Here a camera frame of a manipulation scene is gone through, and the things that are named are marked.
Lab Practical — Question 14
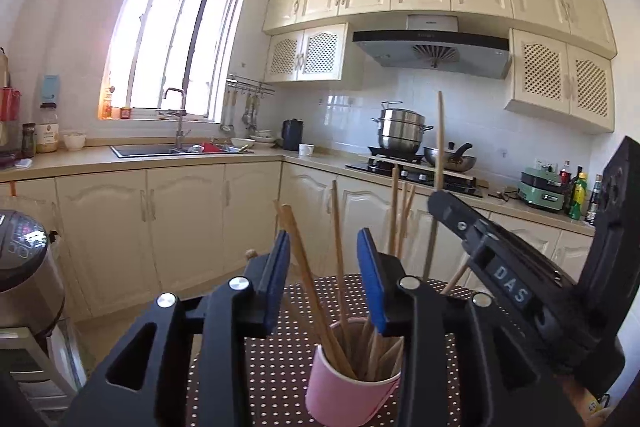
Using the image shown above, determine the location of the pink cup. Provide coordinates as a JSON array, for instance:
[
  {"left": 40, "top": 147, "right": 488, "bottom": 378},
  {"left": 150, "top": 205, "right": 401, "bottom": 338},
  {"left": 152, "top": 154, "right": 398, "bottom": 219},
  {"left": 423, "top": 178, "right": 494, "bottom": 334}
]
[{"left": 305, "top": 317, "right": 403, "bottom": 427}]

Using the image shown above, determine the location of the red utensil holder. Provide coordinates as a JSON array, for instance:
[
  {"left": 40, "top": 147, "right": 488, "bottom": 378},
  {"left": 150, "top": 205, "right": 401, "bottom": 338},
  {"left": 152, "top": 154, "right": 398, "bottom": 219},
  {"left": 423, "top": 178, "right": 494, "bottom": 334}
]
[{"left": 0, "top": 87, "right": 22, "bottom": 148}]

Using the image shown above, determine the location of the white metal rack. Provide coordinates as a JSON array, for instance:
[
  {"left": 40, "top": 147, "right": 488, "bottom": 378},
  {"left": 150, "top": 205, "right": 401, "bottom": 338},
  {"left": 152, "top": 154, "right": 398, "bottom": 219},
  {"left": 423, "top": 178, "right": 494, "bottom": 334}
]
[{"left": 0, "top": 317, "right": 86, "bottom": 413}]

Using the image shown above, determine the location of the beige kitchen countertop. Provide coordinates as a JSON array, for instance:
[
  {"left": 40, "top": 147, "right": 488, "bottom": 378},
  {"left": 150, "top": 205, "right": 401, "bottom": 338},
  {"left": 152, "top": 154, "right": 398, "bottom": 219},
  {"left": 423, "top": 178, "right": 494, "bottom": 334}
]
[{"left": 0, "top": 142, "right": 596, "bottom": 238}]

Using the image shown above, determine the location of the steel sink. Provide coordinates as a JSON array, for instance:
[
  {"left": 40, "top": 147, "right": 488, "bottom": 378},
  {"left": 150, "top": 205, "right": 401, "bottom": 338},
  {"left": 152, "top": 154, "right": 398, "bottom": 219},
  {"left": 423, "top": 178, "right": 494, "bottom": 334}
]
[{"left": 110, "top": 143, "right": 211, "bottom": 158}]

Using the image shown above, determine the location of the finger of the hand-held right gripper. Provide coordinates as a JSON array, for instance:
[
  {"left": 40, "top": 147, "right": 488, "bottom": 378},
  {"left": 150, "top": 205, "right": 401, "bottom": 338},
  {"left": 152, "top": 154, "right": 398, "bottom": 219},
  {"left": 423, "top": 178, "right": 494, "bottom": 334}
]
[{"left": 427, "top": 191, "right": 491, "bottom": 258}]

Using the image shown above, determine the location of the hanging metal spatula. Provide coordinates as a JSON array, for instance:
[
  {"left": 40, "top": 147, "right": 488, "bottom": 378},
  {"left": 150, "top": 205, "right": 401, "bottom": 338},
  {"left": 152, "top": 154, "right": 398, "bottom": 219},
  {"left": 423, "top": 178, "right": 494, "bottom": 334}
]
[{"left": 241, "top": 93, "right": 261, "bottom": 132}]

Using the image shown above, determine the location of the steel wok with lid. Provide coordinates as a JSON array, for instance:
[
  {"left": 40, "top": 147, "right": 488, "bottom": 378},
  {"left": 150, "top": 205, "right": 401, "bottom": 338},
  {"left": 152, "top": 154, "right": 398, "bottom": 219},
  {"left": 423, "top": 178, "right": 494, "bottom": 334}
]
[{"left": 424, "top": 142, "right": 477, "bottom": 172}]

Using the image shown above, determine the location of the brown polka-dot tablecloth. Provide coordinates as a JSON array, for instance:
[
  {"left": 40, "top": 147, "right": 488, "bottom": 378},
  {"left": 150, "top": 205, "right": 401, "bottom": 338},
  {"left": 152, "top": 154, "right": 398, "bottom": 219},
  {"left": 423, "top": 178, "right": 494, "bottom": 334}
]
[{"left": 185, "top": 274, "right": 481, "bottom": 427}]

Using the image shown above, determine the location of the blue wall item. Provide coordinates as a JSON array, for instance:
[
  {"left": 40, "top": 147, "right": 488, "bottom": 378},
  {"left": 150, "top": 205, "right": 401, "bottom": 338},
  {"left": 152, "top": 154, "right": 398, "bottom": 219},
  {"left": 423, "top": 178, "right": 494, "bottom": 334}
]
[{"left": 40, "top": 75, "right": 62, "bottom": 105}]

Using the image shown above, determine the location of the dark rice cooker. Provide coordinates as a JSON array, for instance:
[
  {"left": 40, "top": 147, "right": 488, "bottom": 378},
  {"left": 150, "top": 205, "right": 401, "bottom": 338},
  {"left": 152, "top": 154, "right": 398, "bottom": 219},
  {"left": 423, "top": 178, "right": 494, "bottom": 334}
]
[{"left": 0, "top": 208, "right": 67, "bottom": 343}]

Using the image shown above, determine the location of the dark soy sauce bottle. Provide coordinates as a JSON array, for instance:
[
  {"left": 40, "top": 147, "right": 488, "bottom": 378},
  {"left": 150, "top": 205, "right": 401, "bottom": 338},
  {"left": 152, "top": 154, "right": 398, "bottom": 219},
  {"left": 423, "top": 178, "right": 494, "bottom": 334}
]
[{"left": 585, "top": 174, "right": 603, "bottom": 223}]

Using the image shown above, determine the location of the kitchen window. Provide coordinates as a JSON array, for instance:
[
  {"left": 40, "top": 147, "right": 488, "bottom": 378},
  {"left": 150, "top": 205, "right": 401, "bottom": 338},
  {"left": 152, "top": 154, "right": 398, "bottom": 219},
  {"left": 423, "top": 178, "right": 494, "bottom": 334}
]
[{"left": 102, "top": 0, "right": 246, "bottom": 124}]

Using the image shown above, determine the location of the person's right hand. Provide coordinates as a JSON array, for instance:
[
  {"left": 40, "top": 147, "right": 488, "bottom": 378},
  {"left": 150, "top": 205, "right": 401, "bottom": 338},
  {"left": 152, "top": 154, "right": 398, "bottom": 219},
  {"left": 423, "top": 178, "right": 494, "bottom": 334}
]
[{"left": 562, "top": 374, "right": 613, "bottom": 418}]

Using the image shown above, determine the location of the steel faucet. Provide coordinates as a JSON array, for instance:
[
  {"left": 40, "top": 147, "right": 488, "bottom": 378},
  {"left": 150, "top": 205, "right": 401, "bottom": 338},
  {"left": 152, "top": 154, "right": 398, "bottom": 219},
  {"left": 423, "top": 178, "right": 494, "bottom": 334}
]
[{"left": 161, "top": 87, "right": 193, "bottom": 148}]

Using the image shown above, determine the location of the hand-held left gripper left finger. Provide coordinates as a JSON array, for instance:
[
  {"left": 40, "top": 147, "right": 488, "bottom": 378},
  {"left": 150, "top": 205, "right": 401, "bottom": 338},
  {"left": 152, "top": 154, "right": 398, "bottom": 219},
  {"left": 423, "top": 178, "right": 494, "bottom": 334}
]
[{"left": 62, "top": 229, "right": 292, "bottom": 427}]

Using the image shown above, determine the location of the large lattice-door cabinet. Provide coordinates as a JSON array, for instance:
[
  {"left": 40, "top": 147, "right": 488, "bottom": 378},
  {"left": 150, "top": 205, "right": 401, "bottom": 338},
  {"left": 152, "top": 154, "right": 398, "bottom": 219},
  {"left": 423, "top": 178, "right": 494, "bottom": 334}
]
[{"left": 504, "top": 28, "right": 617, "bottom": 134}]

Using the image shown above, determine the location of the small dark jar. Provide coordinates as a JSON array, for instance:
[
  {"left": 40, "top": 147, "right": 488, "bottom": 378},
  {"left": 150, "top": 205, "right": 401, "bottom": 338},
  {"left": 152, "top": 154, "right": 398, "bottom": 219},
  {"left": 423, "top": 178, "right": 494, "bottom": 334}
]
[{"left": 21, "top": 123, "right": 37, "bottom": 158}]

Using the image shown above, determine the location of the metal utensil rail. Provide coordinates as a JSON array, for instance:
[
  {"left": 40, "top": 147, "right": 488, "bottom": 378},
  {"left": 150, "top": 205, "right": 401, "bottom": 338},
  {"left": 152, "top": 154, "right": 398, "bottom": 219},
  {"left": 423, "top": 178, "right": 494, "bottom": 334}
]
[{"left": 225, "top": 74, "right": 276, "bottom": 96}]

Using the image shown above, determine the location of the black kettle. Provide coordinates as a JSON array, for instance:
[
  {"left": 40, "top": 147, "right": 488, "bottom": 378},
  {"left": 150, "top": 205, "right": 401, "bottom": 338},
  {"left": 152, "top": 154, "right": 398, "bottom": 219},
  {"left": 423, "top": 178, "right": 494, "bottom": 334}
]
[{"left": 281, "top": 119, "right": 305, "bottom": 152}]

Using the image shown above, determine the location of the small lattice-door cabinet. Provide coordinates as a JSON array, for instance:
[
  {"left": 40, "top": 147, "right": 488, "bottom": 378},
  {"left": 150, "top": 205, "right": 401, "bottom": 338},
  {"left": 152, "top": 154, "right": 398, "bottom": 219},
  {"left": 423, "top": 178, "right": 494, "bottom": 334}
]
[{"left": 263, "top": 23, "right": 366, "bottom": 90}]

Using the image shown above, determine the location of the black gas stove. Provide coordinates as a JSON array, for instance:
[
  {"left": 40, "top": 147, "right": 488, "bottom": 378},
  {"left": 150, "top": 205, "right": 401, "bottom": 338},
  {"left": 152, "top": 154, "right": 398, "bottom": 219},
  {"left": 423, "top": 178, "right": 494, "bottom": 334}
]
[{"left": 345, "top": 157, "right": 486, "bottom": 199}]

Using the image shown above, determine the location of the hanging metal ladle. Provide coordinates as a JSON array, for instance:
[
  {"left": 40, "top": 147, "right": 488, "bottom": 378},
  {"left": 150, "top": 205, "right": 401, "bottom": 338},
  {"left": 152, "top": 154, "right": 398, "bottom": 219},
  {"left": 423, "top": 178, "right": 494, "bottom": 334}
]
[{"left": 220, "top": 89, "right": 236, "bottom": 132}]

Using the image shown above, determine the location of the bunch of wooden chopsticks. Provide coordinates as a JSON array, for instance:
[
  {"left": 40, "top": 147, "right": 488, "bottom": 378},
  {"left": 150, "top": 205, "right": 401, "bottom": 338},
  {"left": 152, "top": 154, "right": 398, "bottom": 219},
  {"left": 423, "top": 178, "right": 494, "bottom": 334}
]
[{"left": 272, "top": 164, "right": 473, "bottom": 383}]

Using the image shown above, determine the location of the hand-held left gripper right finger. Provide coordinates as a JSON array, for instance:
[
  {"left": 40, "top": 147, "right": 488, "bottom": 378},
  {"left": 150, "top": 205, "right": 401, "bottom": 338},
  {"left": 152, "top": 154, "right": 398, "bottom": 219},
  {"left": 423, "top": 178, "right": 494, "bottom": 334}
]
[{"left": 356, "top": 227, "right": 583, "bottom": 427}]

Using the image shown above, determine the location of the green bottle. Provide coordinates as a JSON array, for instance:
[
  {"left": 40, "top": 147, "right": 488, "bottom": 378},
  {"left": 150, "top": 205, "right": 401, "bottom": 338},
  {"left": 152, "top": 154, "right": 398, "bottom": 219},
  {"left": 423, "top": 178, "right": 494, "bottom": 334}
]
[{"left": 569, "top": 172, "right": 589, "bottom": 220}]

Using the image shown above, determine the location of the large clear jar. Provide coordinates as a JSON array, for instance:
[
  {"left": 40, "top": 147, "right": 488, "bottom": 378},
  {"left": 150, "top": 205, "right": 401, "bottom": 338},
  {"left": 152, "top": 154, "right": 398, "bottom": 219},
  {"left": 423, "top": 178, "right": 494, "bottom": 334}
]
[{"left": 35, "top": 102, "right": 61, "bottom": 154}]

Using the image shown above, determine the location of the steel steamer pot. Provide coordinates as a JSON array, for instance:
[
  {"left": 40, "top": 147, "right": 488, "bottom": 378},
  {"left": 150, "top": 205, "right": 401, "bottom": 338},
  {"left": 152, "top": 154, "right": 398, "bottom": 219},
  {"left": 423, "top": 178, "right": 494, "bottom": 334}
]
[{"left": 371, "top": 101, "right": 434, "bottom": 156}]

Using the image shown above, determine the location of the green electric pot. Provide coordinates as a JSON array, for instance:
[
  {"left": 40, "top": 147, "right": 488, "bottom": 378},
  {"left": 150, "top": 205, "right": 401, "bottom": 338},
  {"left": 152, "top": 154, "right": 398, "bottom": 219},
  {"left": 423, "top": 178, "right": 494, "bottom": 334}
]
[{"left": 515, "top": 169, "right": 566, "bottom": 214}]

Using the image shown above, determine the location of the range hood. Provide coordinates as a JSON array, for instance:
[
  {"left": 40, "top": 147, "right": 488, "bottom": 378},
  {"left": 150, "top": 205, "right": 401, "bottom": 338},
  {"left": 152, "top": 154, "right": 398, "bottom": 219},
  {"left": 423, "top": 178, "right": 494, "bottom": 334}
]
[{"left": 352, "top": 14, "right": 512, "bottom": 80}]

